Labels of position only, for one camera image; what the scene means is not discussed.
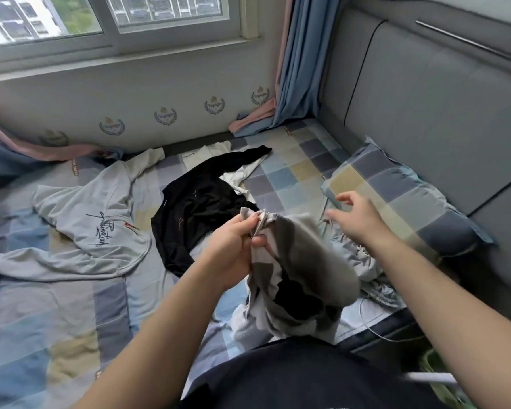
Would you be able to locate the person's right forearm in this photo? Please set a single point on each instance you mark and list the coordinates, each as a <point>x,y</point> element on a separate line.
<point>451,319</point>

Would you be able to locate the blue-grey garment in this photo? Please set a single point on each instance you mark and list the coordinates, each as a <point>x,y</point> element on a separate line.
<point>366,268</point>

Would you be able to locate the small cream t-shirt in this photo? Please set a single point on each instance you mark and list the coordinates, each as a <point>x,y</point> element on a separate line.
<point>238,170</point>

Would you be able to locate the white framed window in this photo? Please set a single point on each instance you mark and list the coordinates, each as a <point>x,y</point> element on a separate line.
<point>111,34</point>

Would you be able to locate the person's left hand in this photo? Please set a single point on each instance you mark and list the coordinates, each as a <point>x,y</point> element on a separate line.
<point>230,251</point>

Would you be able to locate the high-rise buildings outside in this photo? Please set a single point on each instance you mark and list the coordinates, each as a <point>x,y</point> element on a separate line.
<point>34,12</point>

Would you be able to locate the person's left forearm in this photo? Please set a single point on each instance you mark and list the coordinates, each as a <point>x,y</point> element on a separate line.
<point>145,345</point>

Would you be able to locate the grey two-tone jacket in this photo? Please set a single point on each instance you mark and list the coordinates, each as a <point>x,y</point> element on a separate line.
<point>298,277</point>

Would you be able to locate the white metal rack frame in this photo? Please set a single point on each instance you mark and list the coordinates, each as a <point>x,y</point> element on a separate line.
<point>430,377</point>

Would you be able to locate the green bag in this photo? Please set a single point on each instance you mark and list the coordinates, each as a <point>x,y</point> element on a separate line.
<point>443,392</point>

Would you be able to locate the grey padded headboard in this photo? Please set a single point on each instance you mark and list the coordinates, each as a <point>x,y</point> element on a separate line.
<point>434,98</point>

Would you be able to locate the plaid pillow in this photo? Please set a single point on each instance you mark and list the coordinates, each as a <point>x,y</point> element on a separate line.
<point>409,204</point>

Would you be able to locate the white t-shirt with script print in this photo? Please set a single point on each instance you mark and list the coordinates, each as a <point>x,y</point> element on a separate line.
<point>85,225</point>

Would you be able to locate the person's right hand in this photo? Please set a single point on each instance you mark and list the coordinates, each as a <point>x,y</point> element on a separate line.
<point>362,219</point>

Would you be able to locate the black garment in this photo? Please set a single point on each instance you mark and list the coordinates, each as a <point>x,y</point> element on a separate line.
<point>192,208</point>

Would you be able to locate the bed with plaid sheet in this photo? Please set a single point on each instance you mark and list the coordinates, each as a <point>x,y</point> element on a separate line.
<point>51,336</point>

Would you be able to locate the person's dark shirt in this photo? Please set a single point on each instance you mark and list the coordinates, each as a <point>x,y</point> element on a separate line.
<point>306,375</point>

